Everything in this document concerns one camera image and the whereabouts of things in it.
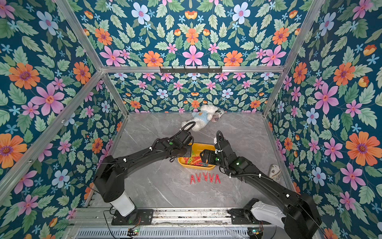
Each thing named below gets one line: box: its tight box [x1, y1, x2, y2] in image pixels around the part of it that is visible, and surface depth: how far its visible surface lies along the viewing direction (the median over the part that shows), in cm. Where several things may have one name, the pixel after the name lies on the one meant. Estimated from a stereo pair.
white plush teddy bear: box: [181, 104, 219, 132], surface depth 110 cm
